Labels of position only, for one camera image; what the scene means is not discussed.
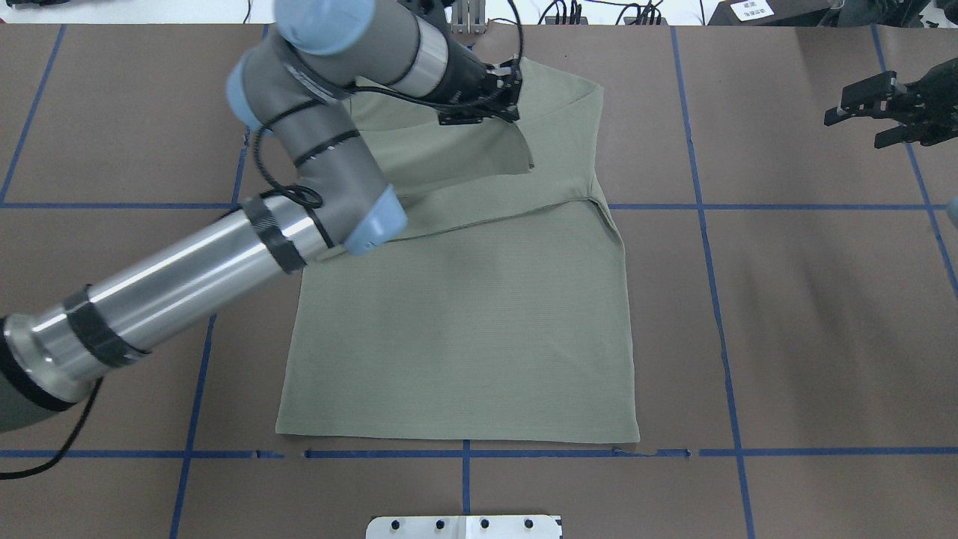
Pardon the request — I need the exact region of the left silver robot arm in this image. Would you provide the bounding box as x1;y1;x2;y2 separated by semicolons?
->
2;1;525;433

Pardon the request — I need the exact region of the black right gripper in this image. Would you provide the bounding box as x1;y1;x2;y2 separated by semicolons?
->
823;59;957;149

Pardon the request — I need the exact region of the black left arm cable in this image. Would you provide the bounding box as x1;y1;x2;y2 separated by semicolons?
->
0;0;525;480

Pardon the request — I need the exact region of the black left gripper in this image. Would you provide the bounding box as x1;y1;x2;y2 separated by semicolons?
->
434;46;522;125

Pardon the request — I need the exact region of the aluminium frame post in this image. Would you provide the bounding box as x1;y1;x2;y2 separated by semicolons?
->
449;0;488;35

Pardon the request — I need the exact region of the olive green long-sleeve shirt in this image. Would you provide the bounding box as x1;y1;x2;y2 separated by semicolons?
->
275;59;640;444

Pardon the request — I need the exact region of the white pedestal column base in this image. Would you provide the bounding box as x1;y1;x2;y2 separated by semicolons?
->
365;514;564;538

